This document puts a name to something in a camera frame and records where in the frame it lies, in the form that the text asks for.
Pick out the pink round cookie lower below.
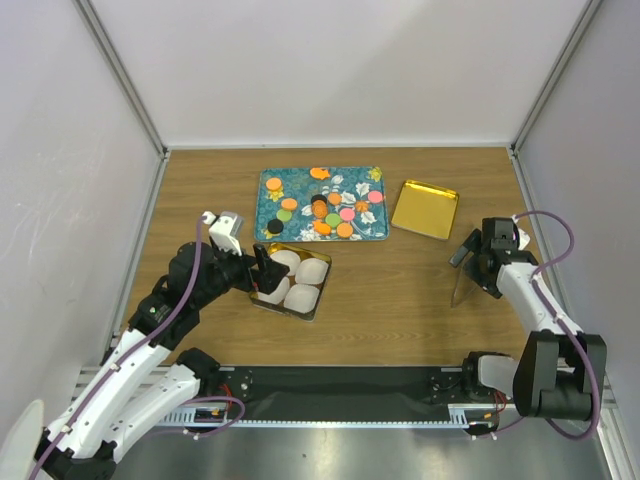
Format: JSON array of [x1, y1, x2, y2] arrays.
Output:
[[339, 208, 356, 222]]

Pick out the white paper cup bottom-left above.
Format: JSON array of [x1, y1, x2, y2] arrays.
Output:
[[257, 276, 290, 305]]

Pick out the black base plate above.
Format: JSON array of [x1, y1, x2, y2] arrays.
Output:
[[221, 366, 472, 423]]

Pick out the teal floral serving tray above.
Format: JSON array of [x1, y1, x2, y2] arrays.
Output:
[[254, 166, 390, 243]]

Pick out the white cable duct left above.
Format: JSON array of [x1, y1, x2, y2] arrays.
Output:
[[158, 403, 229, 428]]

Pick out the orange round cookie centre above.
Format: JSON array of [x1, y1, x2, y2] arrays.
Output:
[[327, 192, 342, 206]]

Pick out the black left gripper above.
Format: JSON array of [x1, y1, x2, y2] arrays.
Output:
[[193, 239, 288, 308]]

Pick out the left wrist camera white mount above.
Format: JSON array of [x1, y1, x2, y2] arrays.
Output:
[[203, 211, 244, 256]]

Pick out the orange round cookie bottom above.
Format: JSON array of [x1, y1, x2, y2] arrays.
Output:
[[336, 222, 353, 239]]

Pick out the orange fish cookie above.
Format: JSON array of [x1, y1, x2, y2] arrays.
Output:
[[313, 220, 332, 236], [309, 167, 331, 181]]

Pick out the black round cookie centre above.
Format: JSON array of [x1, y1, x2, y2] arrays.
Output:
[[311, 194, 328, 205]]

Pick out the orange waffle cookie centre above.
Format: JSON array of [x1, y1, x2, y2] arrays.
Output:
[[311, 200, 328, 219]]

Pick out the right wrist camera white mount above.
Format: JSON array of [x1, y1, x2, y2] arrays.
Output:
[[512, 216, 531, 251]]

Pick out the pink round cookie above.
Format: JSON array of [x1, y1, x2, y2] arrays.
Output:
[[367, 190, 384, 204], [339, 208, 356, 222]]

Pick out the black round cookie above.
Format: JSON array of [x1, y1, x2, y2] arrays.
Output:
[[311, 194, 328, 205], [267, 219, 284, 235]]

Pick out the green round cookie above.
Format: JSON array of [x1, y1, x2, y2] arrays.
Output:
[[276, 209, 293, 223], [324, 213, 342, 229]]

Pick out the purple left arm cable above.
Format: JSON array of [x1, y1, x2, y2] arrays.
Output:
[[25, 213, 246, 480]]

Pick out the white paper cup bottom-right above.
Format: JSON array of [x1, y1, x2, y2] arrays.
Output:
[[283, 284, 320, 314]]

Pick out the white paper cup top-left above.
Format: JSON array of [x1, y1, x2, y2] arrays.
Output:
[[270, 249, 301, 277]]

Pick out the gold tin lid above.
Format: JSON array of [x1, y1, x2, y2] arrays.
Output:
[[391, 180, 460, 241]]

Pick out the orange round cookie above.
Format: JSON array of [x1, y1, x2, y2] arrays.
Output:
[[265, 177, 282, 191], [327, 192, 342, 206], [336, 222, 353, 239], [281, 198, 298, 211]]

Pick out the metal tongs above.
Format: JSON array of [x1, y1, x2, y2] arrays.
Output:
[[450, 254, 478, 308]]

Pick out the white paper cup top-right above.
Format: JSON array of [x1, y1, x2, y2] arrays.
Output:
[[295, 258, 329, 285]]

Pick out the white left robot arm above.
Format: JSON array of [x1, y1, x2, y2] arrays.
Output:
[[30, 240, 289, 479]]

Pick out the aluminium frame post left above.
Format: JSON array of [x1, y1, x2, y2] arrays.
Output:
[[72, 0, 168, 161]]

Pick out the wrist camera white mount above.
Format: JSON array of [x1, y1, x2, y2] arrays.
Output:
[[203, 211, 244, 256], [512, 216, 531, 251]]

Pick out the white cable duct right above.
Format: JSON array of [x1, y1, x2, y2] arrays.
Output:
[[447, 403, 500, 427]]

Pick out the aluminium frame post right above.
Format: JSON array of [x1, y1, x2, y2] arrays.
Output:
[[510, 0, 603, 155]]

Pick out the orange fish cookie top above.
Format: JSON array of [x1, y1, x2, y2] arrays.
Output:
[[309, 167, 331, 181]]

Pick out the orange fish cookie bottom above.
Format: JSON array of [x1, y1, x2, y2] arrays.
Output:
[[313, 220, 332, 236]]

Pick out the aluminium frame post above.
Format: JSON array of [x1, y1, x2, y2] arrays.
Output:
[[72, 0, 168, 161], [510, 0, 603, 155]]

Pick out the black round cookie left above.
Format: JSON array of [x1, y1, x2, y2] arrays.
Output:
[[267, 219, 284, 235]]

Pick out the white cable duct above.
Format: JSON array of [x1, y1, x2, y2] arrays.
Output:
[[158, 403, 229, 428], [447, 403, 500, 427]]

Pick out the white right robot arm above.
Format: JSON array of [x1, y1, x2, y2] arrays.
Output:
[[449, 217, 607, 424]]

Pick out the orange round cookie top-left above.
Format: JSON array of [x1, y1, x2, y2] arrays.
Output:
[[265, 177, 282, 191]]

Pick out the gold cookie tin box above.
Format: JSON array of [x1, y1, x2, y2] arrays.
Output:
[[249, 243, 332, 322]]

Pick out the pink round cookie right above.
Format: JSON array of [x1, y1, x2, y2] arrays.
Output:
[[367, 190, 384, 204]]

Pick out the orange round cookie left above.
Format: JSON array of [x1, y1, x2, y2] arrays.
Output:
[[281, 198, 298, 211]]

